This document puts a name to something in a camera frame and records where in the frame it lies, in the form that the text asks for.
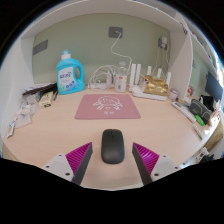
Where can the white pen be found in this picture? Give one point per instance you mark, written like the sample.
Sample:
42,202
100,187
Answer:
198,131

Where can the grey wall outlet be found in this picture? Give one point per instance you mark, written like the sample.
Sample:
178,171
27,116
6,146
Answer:
115,32

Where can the wall power adapter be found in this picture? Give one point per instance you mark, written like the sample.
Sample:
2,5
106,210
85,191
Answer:
163,42

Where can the black bag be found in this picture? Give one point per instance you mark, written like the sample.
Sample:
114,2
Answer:
206,101

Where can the crumpled clear plastic bags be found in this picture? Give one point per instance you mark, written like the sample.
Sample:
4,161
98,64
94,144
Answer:
26,111

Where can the white shelf unit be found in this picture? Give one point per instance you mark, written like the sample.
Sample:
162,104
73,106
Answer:
181,66

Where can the clear plastic bottle white label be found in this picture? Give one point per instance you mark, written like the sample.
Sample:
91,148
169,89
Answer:
120,81

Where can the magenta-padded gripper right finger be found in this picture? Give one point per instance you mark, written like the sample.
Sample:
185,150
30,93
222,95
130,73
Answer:
147,158

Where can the white power strip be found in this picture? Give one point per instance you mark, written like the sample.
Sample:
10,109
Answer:
98,86

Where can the small yellow box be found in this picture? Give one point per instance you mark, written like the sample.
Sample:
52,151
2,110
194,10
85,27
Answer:
46,100

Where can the pink printed mouse pad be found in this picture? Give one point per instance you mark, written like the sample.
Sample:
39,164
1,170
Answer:
107,106

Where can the black computer mouse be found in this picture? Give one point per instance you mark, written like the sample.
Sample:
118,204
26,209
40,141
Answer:
112,146

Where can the grey wall plate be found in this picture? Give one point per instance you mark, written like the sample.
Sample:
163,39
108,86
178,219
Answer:
40,47

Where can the grey zip pouch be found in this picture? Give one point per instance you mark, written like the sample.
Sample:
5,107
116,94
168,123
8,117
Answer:
200,110

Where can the white remote control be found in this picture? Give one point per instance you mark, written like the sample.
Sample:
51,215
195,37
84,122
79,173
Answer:
183,110

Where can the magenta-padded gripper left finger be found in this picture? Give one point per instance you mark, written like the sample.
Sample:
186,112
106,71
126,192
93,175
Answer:
77,159

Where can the gold snack bag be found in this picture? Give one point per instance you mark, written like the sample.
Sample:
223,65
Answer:
156,85

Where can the small white packet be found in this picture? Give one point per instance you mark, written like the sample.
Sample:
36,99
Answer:
11,128

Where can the blue detergent bottle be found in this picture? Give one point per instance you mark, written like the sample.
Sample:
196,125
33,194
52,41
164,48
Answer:
68,78

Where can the small round cup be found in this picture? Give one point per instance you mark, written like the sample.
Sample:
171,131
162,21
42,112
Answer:
173,95

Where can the white router with antennas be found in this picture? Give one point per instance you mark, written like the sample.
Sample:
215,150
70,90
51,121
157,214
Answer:
150,94

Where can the dark computer monitor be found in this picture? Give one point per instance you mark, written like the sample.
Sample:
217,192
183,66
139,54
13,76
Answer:
213,87

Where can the stack of books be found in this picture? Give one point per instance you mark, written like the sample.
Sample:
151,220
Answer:
39,89

